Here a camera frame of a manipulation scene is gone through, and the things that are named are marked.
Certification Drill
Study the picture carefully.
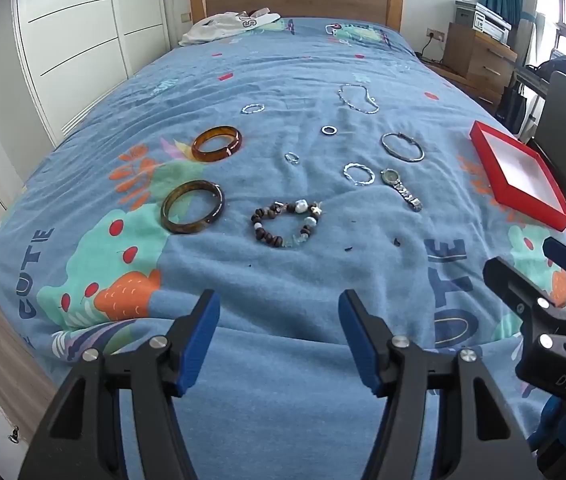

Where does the thin silver bangle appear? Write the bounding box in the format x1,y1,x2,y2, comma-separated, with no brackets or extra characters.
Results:
381,132,425,163

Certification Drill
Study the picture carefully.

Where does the black bag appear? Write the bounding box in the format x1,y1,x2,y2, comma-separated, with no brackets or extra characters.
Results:
496,85,529,133

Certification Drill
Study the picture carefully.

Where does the dark tortoiseshell bangle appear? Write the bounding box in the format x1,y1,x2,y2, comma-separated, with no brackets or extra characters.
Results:
161,180,225,235

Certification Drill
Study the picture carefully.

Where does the blue printed blanket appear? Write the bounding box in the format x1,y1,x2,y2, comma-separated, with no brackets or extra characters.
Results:
0,17,566,480

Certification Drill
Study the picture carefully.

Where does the silver chain necklace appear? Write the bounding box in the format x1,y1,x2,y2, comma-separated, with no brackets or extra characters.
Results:
338,84,380,115

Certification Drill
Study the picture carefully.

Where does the red jewelry box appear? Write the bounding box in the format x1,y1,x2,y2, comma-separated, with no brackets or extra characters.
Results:
470,120,566,232

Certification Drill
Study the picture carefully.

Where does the white wardrobe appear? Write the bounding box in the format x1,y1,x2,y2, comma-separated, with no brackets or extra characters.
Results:
13,0,171,146

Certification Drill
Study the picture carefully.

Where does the twisted silver bracelet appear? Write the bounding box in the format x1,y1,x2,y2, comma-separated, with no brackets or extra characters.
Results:
343,162,376,186

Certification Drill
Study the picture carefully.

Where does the black power cable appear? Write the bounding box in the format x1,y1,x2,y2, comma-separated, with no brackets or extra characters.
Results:
419,35,446,65

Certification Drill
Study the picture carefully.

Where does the wooden nightstand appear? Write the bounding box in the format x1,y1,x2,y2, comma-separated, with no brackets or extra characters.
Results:
443,22,519,106

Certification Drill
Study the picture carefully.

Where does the beaded bracelet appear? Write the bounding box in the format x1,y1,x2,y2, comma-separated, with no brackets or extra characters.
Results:
250,199,325,249

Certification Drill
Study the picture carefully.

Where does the amber bangle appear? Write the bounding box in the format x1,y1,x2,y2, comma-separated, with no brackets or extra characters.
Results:
192,125,243,164

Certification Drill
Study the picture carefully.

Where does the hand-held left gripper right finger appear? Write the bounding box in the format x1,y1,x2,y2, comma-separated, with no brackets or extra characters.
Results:
338,289,539,480

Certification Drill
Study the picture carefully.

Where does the white printer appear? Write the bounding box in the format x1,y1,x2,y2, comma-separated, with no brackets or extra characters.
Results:
453,1,512,43

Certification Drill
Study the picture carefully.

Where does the person's right hand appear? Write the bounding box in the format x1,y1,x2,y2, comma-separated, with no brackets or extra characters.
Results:
530,397,566,461

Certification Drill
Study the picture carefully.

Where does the silver wristwatch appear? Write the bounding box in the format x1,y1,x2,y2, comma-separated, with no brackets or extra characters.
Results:
381,168,423,212

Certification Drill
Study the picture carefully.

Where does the dark blue backpack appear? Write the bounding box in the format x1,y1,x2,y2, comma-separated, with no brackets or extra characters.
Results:
538,56,566,83

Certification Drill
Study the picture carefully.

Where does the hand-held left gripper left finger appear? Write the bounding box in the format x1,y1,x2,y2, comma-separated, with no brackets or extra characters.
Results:
20,289,221,480

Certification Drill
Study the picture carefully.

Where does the white garment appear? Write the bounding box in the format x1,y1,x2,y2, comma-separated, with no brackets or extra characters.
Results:
179,8,284,47

